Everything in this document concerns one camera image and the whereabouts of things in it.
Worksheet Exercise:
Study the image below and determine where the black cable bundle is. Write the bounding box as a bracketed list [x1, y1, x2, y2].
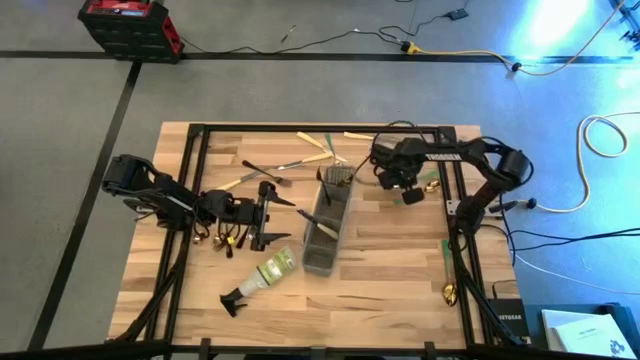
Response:
[503, 209, 640, 252]

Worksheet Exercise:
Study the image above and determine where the cream coiled cable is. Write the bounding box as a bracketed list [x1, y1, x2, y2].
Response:
[534, 110, 640, 214]

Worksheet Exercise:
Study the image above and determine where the black Netgear box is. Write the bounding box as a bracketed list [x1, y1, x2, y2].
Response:
[487, 297, 532, 342]

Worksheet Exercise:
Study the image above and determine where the red and black toolbox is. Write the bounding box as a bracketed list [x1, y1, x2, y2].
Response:
[77, 0, 186, 65]

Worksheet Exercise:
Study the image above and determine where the black floor cable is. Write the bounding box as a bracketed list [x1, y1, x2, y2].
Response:
[178, 9, 454, 56]

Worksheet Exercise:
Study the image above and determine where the dark storage box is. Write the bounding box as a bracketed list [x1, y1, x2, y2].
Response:
[523, 301, 640, 360]

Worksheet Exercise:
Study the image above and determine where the grey plastic silverware basket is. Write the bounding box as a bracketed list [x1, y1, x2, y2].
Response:
[301, 164, 357, 278]

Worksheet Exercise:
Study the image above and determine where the white booklet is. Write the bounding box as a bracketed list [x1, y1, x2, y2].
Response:
[541, 308, 639, 359]

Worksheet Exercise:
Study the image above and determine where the green-labelled spray bottle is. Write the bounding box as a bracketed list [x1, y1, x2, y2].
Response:
[219, 248, 300, 319]

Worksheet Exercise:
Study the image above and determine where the yellow extension cable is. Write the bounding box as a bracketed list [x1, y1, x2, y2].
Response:
[399, 0, 627, 78]

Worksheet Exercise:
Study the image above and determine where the dark metal fork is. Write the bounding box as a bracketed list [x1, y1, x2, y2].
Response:
[315, 167, 333, 207]

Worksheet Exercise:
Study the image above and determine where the black tripod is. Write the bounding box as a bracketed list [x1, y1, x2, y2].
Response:
[608, 0, 640, 47]

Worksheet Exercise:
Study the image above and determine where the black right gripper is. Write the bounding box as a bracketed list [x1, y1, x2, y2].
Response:
[371, 138, 427, 207]

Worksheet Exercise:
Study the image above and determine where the thin white cable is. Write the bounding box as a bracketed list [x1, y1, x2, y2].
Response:
[509, 249, 640, 296]

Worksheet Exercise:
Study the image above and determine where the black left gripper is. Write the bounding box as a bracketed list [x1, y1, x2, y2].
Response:
[218, 180, 298, 253]

